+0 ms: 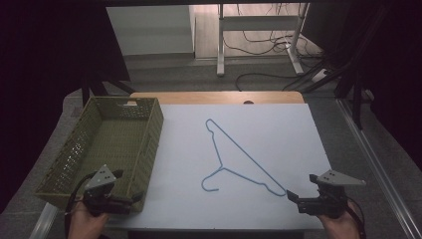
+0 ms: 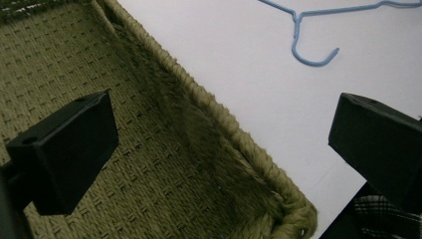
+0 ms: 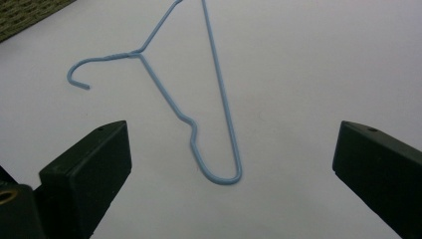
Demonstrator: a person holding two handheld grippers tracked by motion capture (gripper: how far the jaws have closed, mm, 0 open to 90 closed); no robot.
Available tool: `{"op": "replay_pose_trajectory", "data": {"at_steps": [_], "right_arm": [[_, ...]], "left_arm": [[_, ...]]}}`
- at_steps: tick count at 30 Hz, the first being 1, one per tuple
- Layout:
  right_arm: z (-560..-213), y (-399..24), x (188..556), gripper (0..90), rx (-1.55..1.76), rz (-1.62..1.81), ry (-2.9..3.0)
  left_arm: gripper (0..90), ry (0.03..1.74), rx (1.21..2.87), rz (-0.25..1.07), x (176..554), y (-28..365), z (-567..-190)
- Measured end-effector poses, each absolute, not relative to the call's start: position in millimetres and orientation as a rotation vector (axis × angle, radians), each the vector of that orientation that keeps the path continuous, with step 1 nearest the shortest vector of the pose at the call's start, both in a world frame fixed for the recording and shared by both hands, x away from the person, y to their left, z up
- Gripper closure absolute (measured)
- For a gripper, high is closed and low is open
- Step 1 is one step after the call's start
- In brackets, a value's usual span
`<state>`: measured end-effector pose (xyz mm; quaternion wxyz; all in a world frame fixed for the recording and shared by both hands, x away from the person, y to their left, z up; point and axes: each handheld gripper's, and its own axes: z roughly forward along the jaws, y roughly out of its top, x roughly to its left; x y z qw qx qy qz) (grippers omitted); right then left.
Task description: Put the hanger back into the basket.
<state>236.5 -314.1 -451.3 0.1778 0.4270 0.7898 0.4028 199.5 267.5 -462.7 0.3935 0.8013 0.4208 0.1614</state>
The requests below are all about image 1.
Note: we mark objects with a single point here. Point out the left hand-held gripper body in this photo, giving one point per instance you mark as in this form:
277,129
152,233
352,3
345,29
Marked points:
99,199

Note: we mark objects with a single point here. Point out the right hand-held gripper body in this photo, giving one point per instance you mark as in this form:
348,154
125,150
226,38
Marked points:
323,202

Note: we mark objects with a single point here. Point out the green perforated plastic basket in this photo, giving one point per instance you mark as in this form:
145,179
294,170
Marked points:
109,142

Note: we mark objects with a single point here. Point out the person's left hand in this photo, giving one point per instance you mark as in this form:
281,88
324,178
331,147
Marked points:
84,224

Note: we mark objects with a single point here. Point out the person's right hand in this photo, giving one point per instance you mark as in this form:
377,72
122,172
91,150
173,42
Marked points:
340,227

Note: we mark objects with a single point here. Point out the white table sheet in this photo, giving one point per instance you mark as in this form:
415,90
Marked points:
272,132

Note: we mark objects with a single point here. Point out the black stand legs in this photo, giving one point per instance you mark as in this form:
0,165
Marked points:
356,99
93,88

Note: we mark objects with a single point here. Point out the white power strip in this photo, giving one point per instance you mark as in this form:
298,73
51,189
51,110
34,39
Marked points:
319,75

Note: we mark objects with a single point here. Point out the white cabinet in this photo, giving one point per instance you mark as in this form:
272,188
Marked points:
149,30

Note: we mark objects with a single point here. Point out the metal floor rail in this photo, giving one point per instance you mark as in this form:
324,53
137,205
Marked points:
381,166
44,220

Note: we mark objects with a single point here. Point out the white metal desk frame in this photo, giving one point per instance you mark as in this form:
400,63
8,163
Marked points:
258,23

